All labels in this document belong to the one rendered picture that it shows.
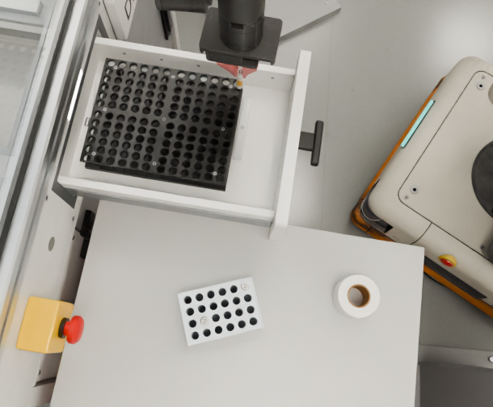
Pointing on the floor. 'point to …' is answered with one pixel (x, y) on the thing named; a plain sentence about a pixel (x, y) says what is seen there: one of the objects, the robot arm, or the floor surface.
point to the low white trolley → (272, 268)
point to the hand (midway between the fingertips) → (240, 70)
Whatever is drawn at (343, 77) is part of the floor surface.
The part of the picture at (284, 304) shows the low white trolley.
